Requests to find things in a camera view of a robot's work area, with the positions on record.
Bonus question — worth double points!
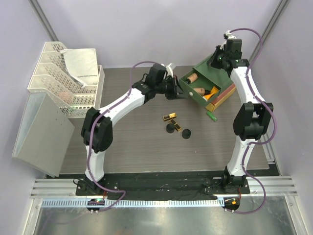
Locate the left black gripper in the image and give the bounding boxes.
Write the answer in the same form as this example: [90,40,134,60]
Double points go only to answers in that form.
[156,75,188,101]

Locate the green top drawer box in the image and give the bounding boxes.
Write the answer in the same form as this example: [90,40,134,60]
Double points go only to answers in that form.
[179,54,233,107]

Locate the orange cosmetic tube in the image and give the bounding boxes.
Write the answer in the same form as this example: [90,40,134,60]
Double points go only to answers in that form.
[203,86,219,100]

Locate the red drawer box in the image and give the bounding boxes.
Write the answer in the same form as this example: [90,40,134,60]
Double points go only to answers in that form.
[211,83,236,105]

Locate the peach foundation bottle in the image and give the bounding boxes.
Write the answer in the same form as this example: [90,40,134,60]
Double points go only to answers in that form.
[194,88,211,96]

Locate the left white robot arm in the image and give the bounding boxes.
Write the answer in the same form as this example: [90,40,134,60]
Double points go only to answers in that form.
[81,63,183,195]

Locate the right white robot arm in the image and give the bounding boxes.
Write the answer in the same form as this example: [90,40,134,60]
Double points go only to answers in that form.
[208,39,273,193]

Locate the gold black lipstick upper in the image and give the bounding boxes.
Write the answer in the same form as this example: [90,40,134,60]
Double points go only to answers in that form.
[162,113,177,121]

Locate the gold black lipstick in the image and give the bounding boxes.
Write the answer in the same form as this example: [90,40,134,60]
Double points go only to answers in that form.
[170,119,181,132]
[162,113,177,121]

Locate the gold black lipstick lower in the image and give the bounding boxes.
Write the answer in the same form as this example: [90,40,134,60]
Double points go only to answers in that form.
[170,119,181,132]

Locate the yellow bottom drawer box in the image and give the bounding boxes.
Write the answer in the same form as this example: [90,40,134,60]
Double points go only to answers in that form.
[206,95,231,112]

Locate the black round jar left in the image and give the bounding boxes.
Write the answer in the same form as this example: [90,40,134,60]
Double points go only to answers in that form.
[166,123,175,134]

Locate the black round jar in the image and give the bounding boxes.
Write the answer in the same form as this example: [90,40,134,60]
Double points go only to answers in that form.
[181,129,192,139]
[166,123,175,134]

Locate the black round jar right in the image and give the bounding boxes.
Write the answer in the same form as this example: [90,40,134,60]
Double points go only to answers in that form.
[181,129,192,139]

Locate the white paper booklet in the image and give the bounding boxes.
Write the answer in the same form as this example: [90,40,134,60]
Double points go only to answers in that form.
[60,48,99,88]

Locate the white mesh file organizer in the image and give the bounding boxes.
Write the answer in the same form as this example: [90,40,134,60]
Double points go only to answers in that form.
[27,42,105,118]

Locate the grey metal bookend box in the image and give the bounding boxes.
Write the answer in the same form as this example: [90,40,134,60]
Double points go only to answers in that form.
[12,93,75,177]

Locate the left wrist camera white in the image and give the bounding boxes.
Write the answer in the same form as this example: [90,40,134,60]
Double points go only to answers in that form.
[165,63,176,77]

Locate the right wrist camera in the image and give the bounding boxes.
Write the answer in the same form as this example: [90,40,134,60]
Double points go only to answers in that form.
[224,31,242,59]

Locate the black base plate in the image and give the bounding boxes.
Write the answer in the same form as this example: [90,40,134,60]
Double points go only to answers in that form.
[73,171,250,200]

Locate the white slotted cable duct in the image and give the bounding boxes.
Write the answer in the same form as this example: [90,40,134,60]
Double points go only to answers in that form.
[42,197,224,208]

